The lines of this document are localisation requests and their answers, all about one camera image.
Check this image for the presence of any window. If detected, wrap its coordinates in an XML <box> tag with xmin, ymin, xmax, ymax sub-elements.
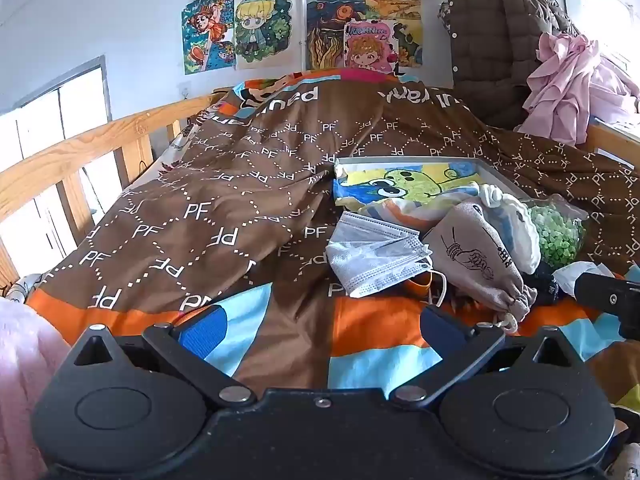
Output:
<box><xmin>0</xmin><ymin>55</ymin><xmax>125</xmax><ymax>271</ymax></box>

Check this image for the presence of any grey tray with cartoon picture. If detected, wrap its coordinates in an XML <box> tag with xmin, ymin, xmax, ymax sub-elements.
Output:
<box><xmin>332</xmin><ymin>156</ymin><xmax>532</xmax><ymax>217</ymax></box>

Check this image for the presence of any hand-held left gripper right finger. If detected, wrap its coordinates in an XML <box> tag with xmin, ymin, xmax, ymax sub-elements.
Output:
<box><xmin>389</xmin><ymin>304</ymin><xmax>586</xmax><ymax>409</ymax></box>

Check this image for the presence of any orange cup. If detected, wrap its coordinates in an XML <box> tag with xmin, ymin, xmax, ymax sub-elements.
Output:
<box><xmin>404</xmin><ymin>270</ymin><xmax>434</xmax><ymax>297</ymax></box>

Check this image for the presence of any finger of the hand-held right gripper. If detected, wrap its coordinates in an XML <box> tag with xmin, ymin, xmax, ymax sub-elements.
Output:
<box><xmin>618</xmin><ymin>314</ymin><xmax>640</xmax><ymax>342</ymax></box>
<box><xmin>574</xmin><ymin>272</ymin><xmax>640</xmax><ymax>318</ymax></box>

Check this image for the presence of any dinosaur landscape wall poster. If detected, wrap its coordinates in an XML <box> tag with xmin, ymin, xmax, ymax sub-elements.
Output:
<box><xmin>365</xmin><ymin>0</ymin><xmax>425</xmax><ymax>68</ymax></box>

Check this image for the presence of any seaweed wall poster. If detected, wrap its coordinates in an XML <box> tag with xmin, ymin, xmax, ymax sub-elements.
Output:
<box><xmin>305</xmin><ymin>0</ymin><xmax>368</xmax><ymax>72</ymax></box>

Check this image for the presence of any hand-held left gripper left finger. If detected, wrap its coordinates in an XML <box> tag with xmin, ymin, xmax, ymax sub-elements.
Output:
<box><xmin>62</xmin><ymin>304</ymin><xmax>258</xmax><ymax>409</ymax></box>

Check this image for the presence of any orange-haired girl wall poster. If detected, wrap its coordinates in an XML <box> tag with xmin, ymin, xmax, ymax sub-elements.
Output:
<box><xmin>181</xmin><ymin>0</ymin><xmax>237</xmax><ymax>76</ymax></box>

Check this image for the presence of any striped towel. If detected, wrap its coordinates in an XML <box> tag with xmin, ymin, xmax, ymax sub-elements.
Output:
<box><xmin>356</xmin><ymin>195</ymin><xmax>483</xmax><ymax>235</ymax></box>

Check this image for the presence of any pink fluffy cloth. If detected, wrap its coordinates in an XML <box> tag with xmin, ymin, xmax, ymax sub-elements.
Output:
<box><xmin>0</xmin><ymin>294</ymin><xmax>72</xmax><ymax>480</ymax></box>

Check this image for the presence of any burlap drawstring pouch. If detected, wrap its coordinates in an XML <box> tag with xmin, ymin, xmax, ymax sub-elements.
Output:
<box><xmin>422</xmin><ymin>199</ymin><xmax>539</xmax><ymax>334</ymax></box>

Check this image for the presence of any wooden bed rail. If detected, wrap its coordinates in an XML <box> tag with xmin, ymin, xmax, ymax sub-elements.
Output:
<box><xmin>0</xmin><ymin>105</ymin><xmax>226</xmax><ymax>303</ymax></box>

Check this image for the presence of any pink-bordered cartoon wall poster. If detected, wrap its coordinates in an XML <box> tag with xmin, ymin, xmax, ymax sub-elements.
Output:
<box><xmin>343</xmin><ymin>20</ymin><xmax>402</xmax><ymax>75</ymax></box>

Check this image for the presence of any white tissue packet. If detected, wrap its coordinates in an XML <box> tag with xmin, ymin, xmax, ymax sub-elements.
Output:
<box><xmin>551</xmin><ymin>260</ymin><xmax>617</xmax><ymax>300</ymax></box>

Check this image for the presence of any brown printed blanket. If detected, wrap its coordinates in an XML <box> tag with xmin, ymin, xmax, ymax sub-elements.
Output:
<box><xmin>25</xmin><ymin>67</ymin><xmax>640</xmax><ymax>411</ymax></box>

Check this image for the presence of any white and blue sock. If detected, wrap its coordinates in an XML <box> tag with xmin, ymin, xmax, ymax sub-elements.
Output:
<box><xmin>476</xmin><ymin>182</ymin><xmax>543</xmax><ymax>274</ymax></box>

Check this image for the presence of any brown quilted jacket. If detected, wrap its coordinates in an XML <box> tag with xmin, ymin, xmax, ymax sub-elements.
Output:
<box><xmin>439</xmin><ymin>0</ymin><xmax>581</xmax><ymax>132</ymax></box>

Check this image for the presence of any pink garment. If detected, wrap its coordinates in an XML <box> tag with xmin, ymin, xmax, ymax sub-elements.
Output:
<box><xmin>521</xmin><ymin>32</ymin><xmax>640</xmax><ymax>146</ymax></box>

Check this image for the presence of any black sock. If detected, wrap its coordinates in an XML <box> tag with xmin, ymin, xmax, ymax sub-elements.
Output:
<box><xmin>524</xmin><ymin>266</ymin><xmax>562</xmax><ymax>307</ymax></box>

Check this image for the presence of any white face mask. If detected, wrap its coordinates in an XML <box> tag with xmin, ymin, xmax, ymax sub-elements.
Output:
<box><xmin>325</xmin><ymin>211</ymin><xmax>448</xmax><ymax>309</ymax></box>

